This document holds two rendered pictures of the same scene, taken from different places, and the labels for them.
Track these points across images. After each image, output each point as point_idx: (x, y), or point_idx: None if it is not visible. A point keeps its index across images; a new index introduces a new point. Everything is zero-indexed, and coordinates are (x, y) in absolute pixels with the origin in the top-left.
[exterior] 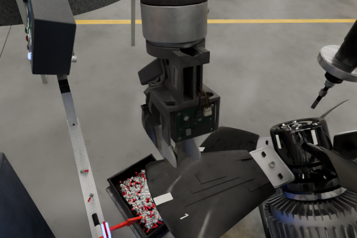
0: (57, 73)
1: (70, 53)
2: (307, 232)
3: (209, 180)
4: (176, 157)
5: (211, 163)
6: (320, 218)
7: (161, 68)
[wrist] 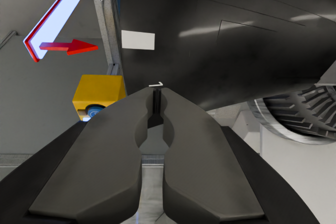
0: None
1: None
2: (287, 107)
3: (233, 47)
4: (157, 107)
5: (271, 8)
6: (312, 113)
7: None
